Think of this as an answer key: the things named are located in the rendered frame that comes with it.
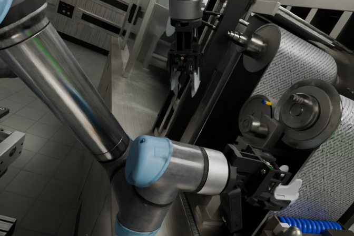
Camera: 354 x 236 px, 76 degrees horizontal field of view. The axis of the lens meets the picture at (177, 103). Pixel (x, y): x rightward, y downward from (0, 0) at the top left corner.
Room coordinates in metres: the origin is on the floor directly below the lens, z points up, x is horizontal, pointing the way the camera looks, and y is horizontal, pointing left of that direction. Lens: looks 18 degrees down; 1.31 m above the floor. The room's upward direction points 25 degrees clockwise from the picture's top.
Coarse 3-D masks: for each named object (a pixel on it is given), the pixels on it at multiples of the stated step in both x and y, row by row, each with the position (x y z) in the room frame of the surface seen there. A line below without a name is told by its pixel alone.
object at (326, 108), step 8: (304, 88) 0.50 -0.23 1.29; (312, 88) 0.48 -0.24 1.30; (288, 96) 0.52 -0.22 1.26; (320, 96) 0.46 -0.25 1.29; (328, 96) 0.45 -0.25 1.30; (320, 104) 0.45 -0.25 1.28; (328, 104) 0.44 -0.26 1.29; (280, 112) 0.51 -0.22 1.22; (328, 112) 0.43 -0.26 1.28; (280, 120) 0.50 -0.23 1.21; (320, 120) 0.43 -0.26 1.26; (328, 120) 0.42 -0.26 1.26; (288, 128) 0.48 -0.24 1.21; (312, 128) 0.44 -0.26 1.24; (320, 128) 0.42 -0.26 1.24; (288, 136) 0.47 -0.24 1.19; (296, 136) 0.45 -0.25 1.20; (304, 136) 0.44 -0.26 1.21; (312, 136) 0.43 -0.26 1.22
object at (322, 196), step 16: (320, 160) 0.43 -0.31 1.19; (336, 160) 0.45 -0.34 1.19; (352, 160) 0.47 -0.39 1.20; (304, 176) 0.43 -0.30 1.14; (320, 176) 0.45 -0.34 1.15; (336, 176) 0.46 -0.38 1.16; (352, 176) 0.48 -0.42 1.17; (304, 192) 0.44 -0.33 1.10; (320, 192) 0.46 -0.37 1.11; (336, 192) 0.48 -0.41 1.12; (352, 192) 0.50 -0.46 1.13; (288, 208) 0.44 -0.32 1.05; (304, 208) 0.46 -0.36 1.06; (320, 208) 0.48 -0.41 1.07; (336, 208) 0.50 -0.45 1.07
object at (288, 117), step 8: (304, 96) 0.47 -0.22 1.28; (288, 104) 0.49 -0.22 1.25; (296, 104) 0.48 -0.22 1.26; (304, 104) 0.46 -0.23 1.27; (312, 104) 0.44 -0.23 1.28; (288, 112) 0.48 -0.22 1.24; (296, 112) 0.46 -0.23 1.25; (304, 112) 0.45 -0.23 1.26; (312, 112) 0.43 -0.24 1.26; (320, 112) 0.44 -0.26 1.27; (288, 120) 0.47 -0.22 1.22; (296, 120) 0.45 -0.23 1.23; (304, 120) 0.44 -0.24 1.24; (312, 120) 0.43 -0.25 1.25; (296, 128) 0.44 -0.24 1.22; (304, 128) 0.44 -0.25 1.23
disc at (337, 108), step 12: (300, 84) 0.51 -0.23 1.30; (312, 84) 0.49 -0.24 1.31; (324, 84) 0.47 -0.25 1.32; (312, 96) 0.47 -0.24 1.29; (336, 96) 0.44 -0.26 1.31; (276, 108) 0.53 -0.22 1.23; (336, 108) 0.43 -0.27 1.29; (336, 120) 0.41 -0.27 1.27; (324, 132) 0.42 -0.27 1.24; (288, 144) 0.46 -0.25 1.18; (300, 144) 0.44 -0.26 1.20; (312, 144) 0.42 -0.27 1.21
